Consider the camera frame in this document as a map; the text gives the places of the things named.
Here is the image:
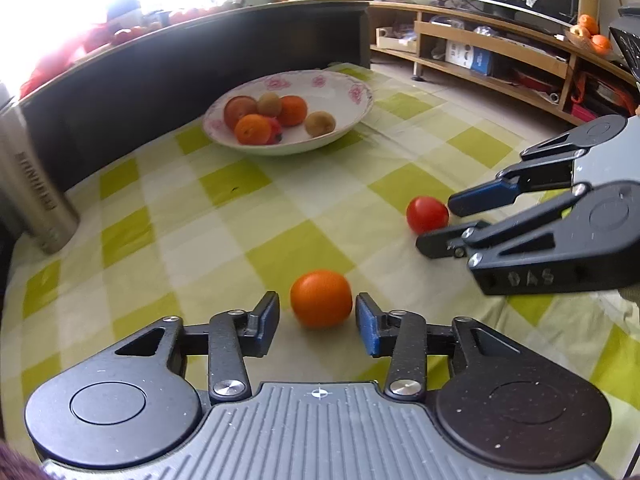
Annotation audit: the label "wooden tv cabinet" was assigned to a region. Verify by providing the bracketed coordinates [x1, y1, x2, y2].
[369, 2, 639, 125]

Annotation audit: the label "stainless steel thermos bottle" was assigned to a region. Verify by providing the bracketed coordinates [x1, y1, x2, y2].
[0, 87, 79, 255]

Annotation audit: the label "oranges on tv cabinet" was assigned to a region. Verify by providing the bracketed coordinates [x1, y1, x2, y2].
[567, 14, 613, 56]

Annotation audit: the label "small orange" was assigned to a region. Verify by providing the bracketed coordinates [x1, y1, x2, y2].
[277, 96, 308, 128]

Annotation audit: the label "fruits on coffee table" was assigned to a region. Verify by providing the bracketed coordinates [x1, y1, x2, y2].
[106, 0, 246, 46]

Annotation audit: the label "large dark red tomato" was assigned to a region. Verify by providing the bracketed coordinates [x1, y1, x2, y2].
[224, 96, 257, 130]

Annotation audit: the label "dark coffee table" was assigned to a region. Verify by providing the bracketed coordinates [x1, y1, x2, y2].
[21, 0, 370, 191]

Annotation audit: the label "red plastic bag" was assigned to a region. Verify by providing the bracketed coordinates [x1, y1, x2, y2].
[20, 23, 131, 99]

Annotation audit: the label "orange mandarin front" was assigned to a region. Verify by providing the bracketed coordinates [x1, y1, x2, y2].
[233, 114, 272, 145]

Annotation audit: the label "brown kiwi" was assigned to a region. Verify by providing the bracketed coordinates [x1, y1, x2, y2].
[256, 92, 282, 117]
[304, 110, 336, 138]

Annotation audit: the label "blue white box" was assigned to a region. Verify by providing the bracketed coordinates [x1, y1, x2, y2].
[445, 39, 494, 76]

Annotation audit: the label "green checkered tablecloth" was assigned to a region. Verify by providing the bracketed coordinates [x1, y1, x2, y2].
[1, 63, 639, 477]

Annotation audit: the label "orange mandarin back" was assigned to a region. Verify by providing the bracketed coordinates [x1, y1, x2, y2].
[290, 270, 354, 330]

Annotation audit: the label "red cherry tomato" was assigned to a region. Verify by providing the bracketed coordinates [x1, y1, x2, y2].
[266, 117, 282, 144]

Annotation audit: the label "orange mandarin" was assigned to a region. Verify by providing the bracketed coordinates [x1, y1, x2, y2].
[233, 114, 272, 145]
[290, 270, 354, 330]

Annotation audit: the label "white floral porcelain plate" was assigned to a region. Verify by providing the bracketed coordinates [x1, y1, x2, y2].
[203, 70, 373, 156]

